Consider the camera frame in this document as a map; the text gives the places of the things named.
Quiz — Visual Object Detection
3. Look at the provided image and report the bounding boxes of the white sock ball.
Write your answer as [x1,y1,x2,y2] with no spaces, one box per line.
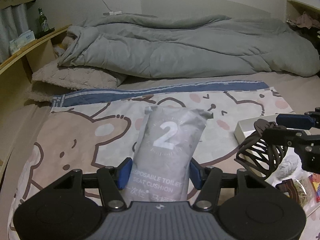
[275,155,299,180]

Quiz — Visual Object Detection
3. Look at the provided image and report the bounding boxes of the bag of rubber bands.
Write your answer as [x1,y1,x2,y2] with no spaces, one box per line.
[293,178,315,210]

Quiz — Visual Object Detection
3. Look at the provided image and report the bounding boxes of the grey toilet seat cushion pack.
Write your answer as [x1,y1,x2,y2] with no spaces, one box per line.
[122,106,213,204]

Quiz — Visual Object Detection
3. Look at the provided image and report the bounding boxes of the blue red card box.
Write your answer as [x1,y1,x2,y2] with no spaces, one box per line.
[309,173,320,203]

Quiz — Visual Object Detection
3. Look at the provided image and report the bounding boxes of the white shallow cardboard box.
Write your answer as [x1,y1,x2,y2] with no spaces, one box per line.
[234,110,319,216]

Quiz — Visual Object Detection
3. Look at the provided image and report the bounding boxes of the cartoon bear print cloth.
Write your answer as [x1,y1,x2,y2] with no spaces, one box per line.
[6,80,320,240]

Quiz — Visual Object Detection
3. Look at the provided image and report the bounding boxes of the pink clothes on shelf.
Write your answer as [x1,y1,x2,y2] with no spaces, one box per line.
[286,12,320,29]

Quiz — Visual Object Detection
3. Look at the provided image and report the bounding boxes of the right side wooden shelf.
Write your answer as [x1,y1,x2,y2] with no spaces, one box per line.
[285,0,319,50]

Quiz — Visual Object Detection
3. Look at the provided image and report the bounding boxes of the beige fluffy pillow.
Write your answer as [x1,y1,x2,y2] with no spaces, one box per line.
[27,60,126,102]

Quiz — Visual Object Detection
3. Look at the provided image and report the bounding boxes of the grey quilted duvet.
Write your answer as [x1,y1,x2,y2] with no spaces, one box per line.
[59,14,319,79]

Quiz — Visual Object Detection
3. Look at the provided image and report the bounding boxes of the yellow wooden bedside shelf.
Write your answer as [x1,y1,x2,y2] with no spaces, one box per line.
[0,24,73,176]

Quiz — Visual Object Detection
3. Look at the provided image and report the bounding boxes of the green glass bottle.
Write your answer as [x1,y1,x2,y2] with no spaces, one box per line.
[38,8,49,33]

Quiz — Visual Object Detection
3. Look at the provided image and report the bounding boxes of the white headboard panel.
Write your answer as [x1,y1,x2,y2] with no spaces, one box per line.
[140,0,271,18]

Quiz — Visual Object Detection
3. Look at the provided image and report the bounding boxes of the tissue pack on shelf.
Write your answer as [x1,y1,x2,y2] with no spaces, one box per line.
[9,30,35,55]

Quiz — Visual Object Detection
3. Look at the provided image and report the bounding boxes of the grey curtain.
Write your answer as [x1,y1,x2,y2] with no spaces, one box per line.
[0,3,29,63]

